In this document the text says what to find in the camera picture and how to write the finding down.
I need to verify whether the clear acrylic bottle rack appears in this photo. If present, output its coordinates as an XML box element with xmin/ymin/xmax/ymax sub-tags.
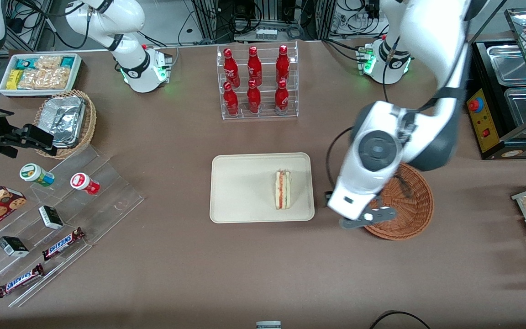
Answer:
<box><xmin>216</xmin><ymin>41</ymin><xmax>299</xmax><ymax>121</ymax></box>

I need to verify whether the red soda bottle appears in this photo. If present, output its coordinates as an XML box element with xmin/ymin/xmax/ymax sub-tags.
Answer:
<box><xmin>223</xmin><ymin>82</ymin><xmax>239</xmax><ymax>116</ymax></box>
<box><xmin>247</xmin><ymin>46</ymin><xmax>263</xmax><ymax>86</ymax></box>
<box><xmin>247</xmin><ymin>80</ymin><xmax>262</xmax><ymax>114</ymax></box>
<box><xmin>223</xmin><ymin>48</ymin><xmax>241</xmax><ymax>88</ymax></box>
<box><xmin>276</xmin><ymin>44</ymin><xmax>290</xmax><ymax>85</ymax></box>
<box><xmin>274</xmin><ymin>79</ymin><xmax>289</xmax><ymax>113</ymax></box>

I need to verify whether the red lid cup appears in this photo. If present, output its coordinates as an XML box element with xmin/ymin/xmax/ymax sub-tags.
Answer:
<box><xmin>70</xmin><ymin>172</ymin><xmax>101</xmax><ymax>195</ymax></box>

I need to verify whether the black cable loop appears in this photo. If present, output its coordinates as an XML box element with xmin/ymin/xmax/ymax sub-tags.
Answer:
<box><xmin>369</xmin><ymin>310</ymin><xmax>431</xmax><ymax>329</ymax></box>

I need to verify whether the aluminium foil container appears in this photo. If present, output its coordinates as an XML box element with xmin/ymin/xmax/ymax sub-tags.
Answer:
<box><xmin>41</xmin><ymin>96</ymin><xmax>86</xmax><ymax>148</ymax></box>

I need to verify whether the Snickers chocolate bar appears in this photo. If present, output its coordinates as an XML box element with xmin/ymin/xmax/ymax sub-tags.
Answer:
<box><xmin>0</xmin><ymin>264</ymin><xmax>45</xmax><ymax>298</ymax></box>
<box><xmin>42</xmin><ymin>227</ymin><xmax>85</xmax><ymax>261</ymax></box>

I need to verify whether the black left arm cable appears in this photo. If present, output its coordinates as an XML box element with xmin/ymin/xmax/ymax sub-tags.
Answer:
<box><xmin>325</xmin><ymin>127</ymin><xmax>355</xmax><ymax>202</ymax></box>

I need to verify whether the white rectangular snack box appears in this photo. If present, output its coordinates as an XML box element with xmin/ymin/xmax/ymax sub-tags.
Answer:
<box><xmin>0</xmin><ymin>53</ymin><xmax>83</xmax><ymax>99</ymax></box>

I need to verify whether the large clear cracker bag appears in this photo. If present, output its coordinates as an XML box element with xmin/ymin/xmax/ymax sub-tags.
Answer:
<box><xmin>17</xmin><ymin>68</ymin><xmax>71</xmax><ymax>90</ymax></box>

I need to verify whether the small clear cracker bag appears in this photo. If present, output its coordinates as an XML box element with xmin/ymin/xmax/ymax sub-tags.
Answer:
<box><xmin>34</xmin><ymin>55</ymin><xmax>63</xmax><ymax>70</ymax></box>

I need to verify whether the triangular sandwich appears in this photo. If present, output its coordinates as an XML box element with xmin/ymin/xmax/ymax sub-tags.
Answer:
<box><xmin>274</xmin><ymin>169</ymin><xmax>292</xmax><ymax>210</ymax></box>

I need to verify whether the light wicker basket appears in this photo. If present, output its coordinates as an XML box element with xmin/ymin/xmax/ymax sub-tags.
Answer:
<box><xmin>34</xmin><ymin>89</ymin><xmax>97</xmax><ymax>160</ymax></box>

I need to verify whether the brown round wicker basket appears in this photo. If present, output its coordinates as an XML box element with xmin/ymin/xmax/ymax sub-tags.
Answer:
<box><xmin>363</xmin><ymin>163</ymin><xmax>434</xmax><ymax>241</ymax></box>

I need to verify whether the aluminium frame rack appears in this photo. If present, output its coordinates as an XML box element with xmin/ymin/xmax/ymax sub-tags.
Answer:
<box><xmin>192</xmin><ymin>0</ymin><xmax>337</xmax><ymax>42</ymax></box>

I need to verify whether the green lid cup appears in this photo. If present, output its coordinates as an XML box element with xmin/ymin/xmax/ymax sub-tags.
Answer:
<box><xmin>20</xmin><ymin>163</ymin><xmax>55</xmax><ymax>187</ymax></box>

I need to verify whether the grey power strip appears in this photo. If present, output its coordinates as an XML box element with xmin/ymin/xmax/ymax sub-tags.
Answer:
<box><xmin>254</xmin><ymin>27</ymin><xmax>279</xmax><ymax>41</ymax></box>

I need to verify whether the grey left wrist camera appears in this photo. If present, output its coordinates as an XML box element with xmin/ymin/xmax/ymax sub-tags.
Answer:
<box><xmin>339</xmin><ymin>207</ymin><xmax>397</xmax><ymax>229</ymax></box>

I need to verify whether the clear acrylic step shelf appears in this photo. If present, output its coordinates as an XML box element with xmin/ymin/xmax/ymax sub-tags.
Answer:
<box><xmin>0</xmin><ymin>144</ymin><xmax>145</xmax><ymax>308</ymax></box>

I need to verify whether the yellow snack packet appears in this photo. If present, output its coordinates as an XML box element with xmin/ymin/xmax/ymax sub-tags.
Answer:
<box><xmin>6</xmin><ymin>69</ymin><xmax>23</xmax><ymax>90</ymax></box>

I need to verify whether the black yellow food display case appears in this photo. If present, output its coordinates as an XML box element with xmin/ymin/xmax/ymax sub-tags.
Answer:
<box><xmin>466</xmin><ymin>7</ymin><xmax>526</xmax><ymax>160</ymax></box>

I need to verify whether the cream rectangular serving tray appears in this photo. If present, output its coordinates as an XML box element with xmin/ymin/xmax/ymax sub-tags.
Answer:
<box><xmin>210</xmin><ymin>152</ymin><xmax>315</xmax><ymax>224</ymax></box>

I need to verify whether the small black box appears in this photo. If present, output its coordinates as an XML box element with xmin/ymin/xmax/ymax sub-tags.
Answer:
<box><xmin>38</xmin><ymin>206</ymin><xmax>64</xmax><ymax>230</ymax></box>
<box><xmin>0</xmin><ymin>236</ymin><xmax>30</xmax><ymax>258</ymax></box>

